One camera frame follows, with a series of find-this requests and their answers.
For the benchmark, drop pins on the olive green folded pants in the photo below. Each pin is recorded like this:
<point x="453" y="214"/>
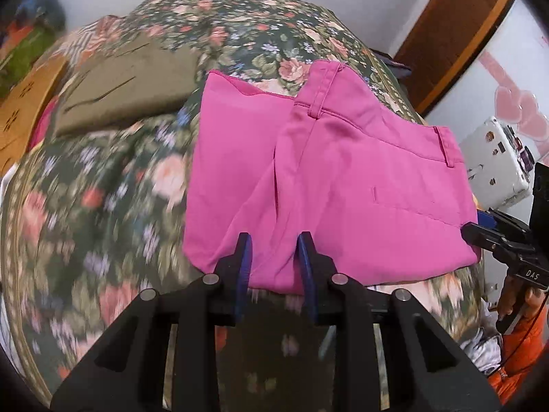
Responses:
<point x="141" y="79"/>

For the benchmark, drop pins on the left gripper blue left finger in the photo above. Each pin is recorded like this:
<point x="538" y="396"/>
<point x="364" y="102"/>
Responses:
<point x="230" y="296"/>

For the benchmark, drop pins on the striped cloth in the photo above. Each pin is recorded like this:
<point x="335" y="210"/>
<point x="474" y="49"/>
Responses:
<point x="80" y="44"/>

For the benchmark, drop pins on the pink pants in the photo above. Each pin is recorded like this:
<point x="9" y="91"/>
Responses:
<point x="383" y="197"/>

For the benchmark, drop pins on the wooden lap tray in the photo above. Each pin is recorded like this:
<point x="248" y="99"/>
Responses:
<point x="24" y="108"/>

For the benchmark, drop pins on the right hand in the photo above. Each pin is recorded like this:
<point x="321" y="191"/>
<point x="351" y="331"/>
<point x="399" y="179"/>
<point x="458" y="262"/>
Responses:
<point x="533" y="298"/>

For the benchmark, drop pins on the white appliance with stickers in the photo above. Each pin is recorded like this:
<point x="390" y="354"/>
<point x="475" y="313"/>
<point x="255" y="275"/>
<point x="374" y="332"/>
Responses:
<point x="499" y="166"/>

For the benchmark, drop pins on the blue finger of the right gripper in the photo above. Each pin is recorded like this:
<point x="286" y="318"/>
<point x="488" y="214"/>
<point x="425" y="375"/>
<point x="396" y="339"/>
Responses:
<point x="486" y="219"/>
<point x="485" y="238"/>

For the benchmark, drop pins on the pile of blue clothes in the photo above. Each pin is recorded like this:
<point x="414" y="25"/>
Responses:
<point x="49" y="13"/>

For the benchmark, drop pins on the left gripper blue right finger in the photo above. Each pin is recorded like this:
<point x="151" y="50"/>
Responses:
<point x="320" y="297"/>

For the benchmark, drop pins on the grey backpack on floor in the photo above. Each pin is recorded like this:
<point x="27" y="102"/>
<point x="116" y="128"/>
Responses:
<point x="399" y="70"/>

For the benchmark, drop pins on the orange sleeve forearm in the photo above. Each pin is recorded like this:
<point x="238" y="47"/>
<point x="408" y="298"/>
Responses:
<point x="521" y="349"/>

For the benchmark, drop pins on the brown wooden door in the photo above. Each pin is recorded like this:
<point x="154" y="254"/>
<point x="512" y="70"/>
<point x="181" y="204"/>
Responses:
<point x="444" y="41"/>

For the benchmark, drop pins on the green storage box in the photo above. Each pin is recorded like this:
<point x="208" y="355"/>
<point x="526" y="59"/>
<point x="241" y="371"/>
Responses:
<point x="20" y="51"/>

